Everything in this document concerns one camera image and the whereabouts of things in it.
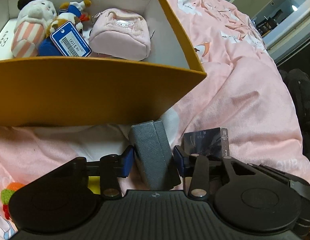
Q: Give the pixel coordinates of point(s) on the white glasses case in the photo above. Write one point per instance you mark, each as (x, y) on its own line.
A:
(6, 38)

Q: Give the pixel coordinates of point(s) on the duck plush toy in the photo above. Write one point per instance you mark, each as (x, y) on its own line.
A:
(69, 12)

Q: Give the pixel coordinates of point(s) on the blue price tag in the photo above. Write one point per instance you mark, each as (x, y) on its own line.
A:
(70, 42)

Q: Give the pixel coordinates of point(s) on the orange cardboard box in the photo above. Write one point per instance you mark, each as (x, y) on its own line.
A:
(73, 91)

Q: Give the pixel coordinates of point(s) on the black small box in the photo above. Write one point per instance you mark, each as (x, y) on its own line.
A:
(209, 142)

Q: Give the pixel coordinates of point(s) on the pink plush pouch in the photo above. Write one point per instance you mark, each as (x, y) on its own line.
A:
(121, 34)

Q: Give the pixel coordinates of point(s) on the white popcorn plush toy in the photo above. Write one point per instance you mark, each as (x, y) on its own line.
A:
(33, 19)

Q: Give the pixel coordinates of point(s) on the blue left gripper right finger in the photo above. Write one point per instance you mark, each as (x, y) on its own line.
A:
(182, 161)

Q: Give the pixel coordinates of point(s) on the pink bedsheet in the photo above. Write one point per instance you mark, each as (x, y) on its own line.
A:
(223, 199)

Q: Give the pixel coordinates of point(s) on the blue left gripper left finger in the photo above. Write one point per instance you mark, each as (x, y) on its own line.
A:
(126, 161)

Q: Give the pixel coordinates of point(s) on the yellow card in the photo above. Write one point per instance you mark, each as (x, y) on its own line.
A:
(94, 184)

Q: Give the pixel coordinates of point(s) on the grey fabric case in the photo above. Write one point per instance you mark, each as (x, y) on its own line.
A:
(153, 156)

